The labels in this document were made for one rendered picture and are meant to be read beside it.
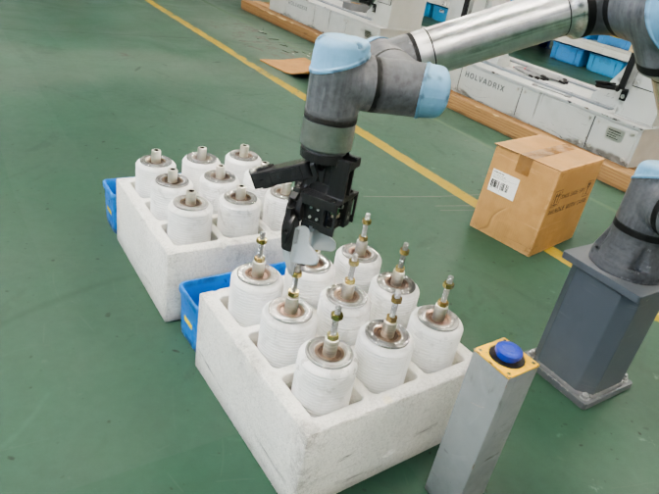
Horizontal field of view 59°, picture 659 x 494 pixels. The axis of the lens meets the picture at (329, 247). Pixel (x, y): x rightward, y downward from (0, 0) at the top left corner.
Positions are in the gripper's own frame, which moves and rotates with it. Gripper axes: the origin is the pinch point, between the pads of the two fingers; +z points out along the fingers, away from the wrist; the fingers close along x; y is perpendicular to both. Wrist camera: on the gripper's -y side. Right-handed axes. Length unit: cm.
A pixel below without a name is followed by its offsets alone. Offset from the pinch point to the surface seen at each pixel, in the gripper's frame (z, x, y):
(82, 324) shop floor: 35, -3, -46
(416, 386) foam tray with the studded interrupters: 16.7, 4.6, 23.7
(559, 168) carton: 5, 110, 28
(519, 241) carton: 31, 109, 24
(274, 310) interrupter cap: 9.3, -2.0, -1.4
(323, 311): 11.6, 6.2, 3.9
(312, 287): 12.0, 12.1, -1.6
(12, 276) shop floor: 35, 0, -72
